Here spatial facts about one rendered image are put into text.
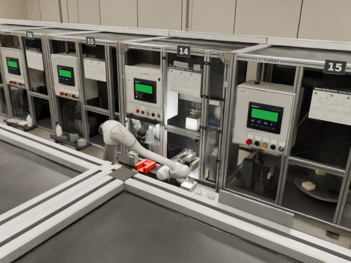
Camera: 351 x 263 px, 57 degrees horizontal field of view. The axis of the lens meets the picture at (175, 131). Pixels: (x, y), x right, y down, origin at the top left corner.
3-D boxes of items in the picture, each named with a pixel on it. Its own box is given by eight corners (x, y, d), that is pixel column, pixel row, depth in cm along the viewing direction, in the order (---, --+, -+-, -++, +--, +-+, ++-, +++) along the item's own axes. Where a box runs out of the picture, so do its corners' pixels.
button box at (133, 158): (128, 163, 311) (128, 152, 306) (133, 160, 317) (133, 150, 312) (134, 166, 307) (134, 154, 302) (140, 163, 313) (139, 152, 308)
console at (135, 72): (124, 114, 308) (122, 65, 291) (143, 106, 330) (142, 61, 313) (160, 122, 286) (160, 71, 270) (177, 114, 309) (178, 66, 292)
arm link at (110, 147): (97, 217, 254) (86, 204, 271) (116, 214, 264) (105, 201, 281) (110, 124, 236) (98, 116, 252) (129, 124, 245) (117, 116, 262)
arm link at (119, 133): (139, 138, 239) (130, 132, 249) (124, 123, 228) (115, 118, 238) (128, 151, 237) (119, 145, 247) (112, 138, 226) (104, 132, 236)
